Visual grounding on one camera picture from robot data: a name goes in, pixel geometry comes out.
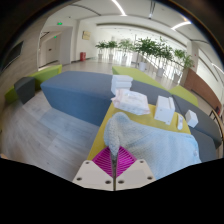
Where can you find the white stacked tissue box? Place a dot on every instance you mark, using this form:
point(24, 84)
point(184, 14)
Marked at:
point(121, 83)

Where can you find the small white cube box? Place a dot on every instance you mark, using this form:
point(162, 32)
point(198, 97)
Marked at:
point(191, 118)

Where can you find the large white box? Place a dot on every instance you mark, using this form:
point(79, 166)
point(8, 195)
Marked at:
point(164, 111)

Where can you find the light blue knitted towel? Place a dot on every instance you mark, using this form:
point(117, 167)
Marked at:
point(156, 150)

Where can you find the row of potted plants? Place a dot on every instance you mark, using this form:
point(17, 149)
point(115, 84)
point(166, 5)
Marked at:
point(146, 48)

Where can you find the dark grey cube stool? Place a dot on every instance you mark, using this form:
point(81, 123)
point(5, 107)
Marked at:
point(25, 89)

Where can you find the brown wooden counter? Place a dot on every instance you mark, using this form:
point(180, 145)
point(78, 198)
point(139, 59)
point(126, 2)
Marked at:
point(203, 88)

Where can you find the green exit sign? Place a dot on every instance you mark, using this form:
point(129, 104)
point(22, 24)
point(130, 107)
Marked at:
point(59, 23)

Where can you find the yellow framed wall picture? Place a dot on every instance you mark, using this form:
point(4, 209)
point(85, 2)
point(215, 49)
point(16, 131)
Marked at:
point(86, 35)

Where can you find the ceiling strip lights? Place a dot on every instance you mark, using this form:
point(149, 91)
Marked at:
point(119, 7)

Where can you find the dark wall screen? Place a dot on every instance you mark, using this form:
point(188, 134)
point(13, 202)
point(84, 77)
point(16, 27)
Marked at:
point(12, 55)

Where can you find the white pink wipes pack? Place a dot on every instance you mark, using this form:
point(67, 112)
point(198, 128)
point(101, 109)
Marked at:
point(131, 101)

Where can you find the green upholstered bench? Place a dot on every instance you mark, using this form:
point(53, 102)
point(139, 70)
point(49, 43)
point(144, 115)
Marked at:
point(185, 95)
point(133, 74)
point(46, 74)

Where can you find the red bin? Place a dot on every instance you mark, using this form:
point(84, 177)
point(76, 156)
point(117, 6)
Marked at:
point(82, 56)

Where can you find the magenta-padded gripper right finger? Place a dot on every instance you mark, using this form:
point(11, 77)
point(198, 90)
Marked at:
point(135, 175)

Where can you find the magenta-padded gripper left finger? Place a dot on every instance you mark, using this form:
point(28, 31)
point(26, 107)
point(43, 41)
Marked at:
point(95, 175)

